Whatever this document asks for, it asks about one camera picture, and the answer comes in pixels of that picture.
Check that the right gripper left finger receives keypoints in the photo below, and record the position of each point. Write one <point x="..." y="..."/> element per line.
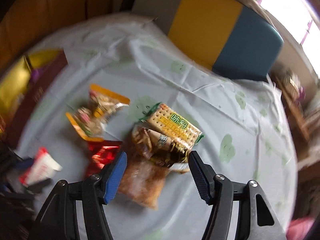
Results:
<point x="99" y="190"/>

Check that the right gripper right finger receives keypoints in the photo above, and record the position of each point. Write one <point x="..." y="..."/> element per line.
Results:
<point x="217" y="191"/>

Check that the red foil snack packet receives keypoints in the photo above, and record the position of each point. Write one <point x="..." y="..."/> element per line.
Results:
<point x="101" y="154"/>

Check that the clear brown pastry packet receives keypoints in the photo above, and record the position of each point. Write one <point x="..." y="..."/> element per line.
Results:
<point x="142" y="180"/>

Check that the white red snack packet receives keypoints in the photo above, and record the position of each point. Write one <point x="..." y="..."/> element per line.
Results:
<point x="44" y="167"/>

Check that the brown patterned snack packet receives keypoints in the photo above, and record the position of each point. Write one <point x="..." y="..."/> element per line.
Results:
<point x="160" y="149"/>

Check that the white cloud-print tablecloth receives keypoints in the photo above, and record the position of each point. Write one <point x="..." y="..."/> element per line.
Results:
<point x="246" y="134"/>

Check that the orange-edged mixed snack bag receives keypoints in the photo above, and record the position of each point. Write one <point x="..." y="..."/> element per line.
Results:
<point x="90" y="121"/>

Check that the green cracker packet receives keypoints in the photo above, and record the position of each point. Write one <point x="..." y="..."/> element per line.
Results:
<point x="165" y="120"/>

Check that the gold tin snack box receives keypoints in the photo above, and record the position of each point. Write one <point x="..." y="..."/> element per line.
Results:
<point x="22" y="88"/>

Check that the grey yellow blue chair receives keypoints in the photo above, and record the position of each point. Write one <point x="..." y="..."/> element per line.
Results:
<point x="223" y="36"/>

